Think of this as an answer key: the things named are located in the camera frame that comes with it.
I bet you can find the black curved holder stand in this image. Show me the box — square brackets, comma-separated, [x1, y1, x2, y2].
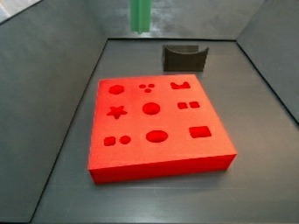
[163, 45, 209, 72]

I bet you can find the green star-shaped rod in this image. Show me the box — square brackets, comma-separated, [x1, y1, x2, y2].
[129, 0, 152, 34]

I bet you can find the red shape sorter board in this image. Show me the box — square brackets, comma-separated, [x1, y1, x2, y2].
[88, 74, 237, 184]

